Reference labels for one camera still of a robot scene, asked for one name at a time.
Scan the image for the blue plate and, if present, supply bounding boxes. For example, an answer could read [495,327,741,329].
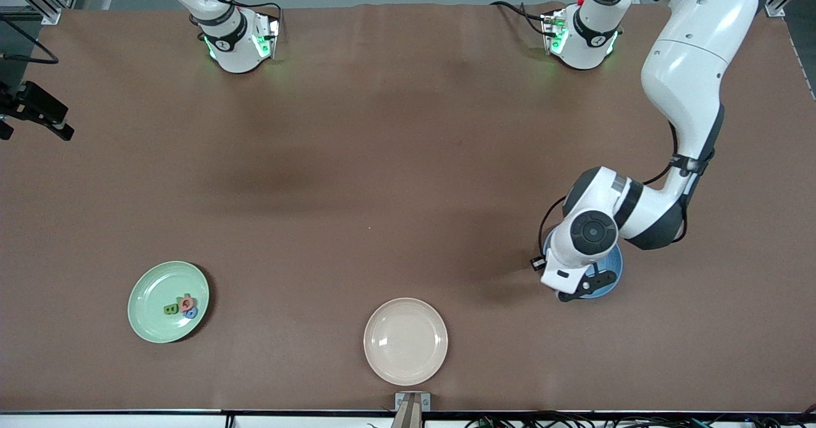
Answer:
[543,227,624,299]

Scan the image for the cream plate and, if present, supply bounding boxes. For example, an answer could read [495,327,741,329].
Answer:
[363,297,449,387]

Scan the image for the green plate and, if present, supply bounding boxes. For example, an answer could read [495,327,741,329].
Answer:
[127,261,210,344]

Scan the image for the brown table cover sheet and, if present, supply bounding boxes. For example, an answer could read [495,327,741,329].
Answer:
[0,2,816,413]

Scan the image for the tangled black cables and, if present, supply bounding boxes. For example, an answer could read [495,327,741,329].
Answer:
[462,411,816,428]

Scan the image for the tan camera post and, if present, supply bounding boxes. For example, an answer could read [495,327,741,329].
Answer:
[390,395,426,428]

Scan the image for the black right base cable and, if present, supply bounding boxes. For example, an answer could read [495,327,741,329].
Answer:
[252,1,282,43]

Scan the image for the black base cable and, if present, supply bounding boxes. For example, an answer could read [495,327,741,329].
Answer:
[490,0,549,36]
[252,1,282,43]

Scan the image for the black left base cable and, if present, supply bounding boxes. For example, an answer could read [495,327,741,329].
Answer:
[490,0,549,36]

